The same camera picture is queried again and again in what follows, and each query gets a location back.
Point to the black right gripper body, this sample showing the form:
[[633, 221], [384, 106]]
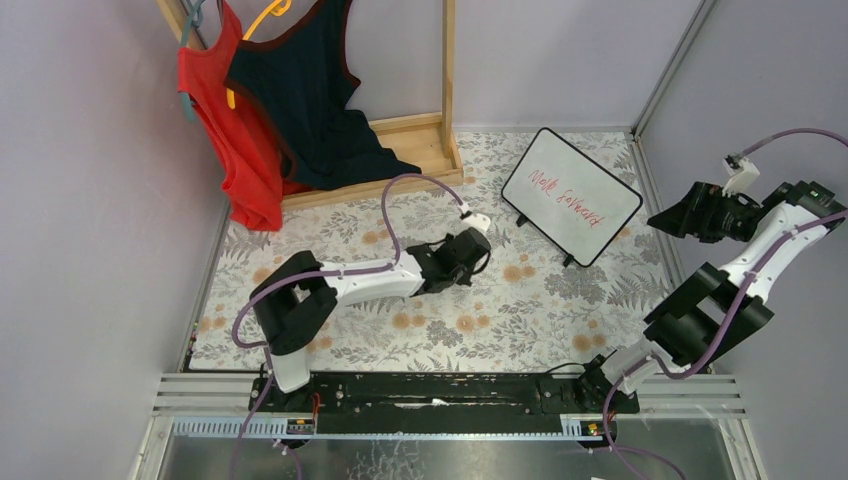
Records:
[[701, 212]]

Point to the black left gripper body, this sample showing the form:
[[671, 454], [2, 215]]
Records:
[[468, 252]]

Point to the black framed whiteboard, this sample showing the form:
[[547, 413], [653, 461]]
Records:
[[575, 202]]

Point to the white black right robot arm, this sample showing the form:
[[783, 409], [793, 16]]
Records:
[[716, 308]]

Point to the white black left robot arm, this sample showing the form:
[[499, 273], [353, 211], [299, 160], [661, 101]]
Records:
[[293, 304]]

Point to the floral patterned table mat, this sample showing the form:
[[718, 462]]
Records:
[[528, 311]]

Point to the red tank top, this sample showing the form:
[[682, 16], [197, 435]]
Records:
[[242, 141]]

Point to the dark navy tank top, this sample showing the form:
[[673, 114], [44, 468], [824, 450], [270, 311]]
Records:
[[300, 84]]

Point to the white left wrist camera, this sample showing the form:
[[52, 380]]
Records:
[[474, 219]]

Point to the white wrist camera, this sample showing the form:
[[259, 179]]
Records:
[[474, 219], [742, 174]]

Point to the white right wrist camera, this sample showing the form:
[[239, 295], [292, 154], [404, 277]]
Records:
[[742, 174]]

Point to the wooden clothes rack frame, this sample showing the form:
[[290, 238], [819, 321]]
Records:
[[425, 140]]

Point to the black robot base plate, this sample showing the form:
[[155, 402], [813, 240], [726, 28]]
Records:
[[381, 403]]

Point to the aluminium rail frame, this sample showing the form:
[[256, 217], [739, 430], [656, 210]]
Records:
[[216, 405]]

